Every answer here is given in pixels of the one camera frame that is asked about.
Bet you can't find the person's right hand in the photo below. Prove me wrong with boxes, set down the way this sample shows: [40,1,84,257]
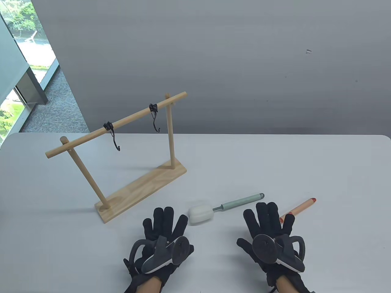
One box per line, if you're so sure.
[236,202,306,277]

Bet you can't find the person's left hand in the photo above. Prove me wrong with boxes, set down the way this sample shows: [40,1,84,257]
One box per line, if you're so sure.
[130,207,195,284]

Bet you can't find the green handled cup brush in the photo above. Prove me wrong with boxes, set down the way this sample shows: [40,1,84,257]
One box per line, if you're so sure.
[188,193,265,226]

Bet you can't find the orange handled cup brush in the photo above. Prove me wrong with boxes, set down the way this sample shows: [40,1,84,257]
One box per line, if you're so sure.
[280,198,317,222]

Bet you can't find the black s-hook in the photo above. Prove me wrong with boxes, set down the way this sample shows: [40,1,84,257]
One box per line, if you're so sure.
[103,121,121,151]
[149,103,161,133]

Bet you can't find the person's right forearm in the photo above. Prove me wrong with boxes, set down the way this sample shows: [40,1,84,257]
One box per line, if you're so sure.
[275,275,295,293]

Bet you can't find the person's left forearm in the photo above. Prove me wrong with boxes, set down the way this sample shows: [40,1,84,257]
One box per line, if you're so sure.
[136,278,163,293]

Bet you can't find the black and white hand controller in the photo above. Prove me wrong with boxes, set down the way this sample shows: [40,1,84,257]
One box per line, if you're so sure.
[252,233,306,273]
[129,236,190,274]

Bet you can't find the wooden hanging rack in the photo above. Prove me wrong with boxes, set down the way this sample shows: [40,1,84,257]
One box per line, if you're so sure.
[45,91,187,224]

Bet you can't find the grey window pillar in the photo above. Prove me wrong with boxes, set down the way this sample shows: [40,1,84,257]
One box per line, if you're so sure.
[15,65,49,106]

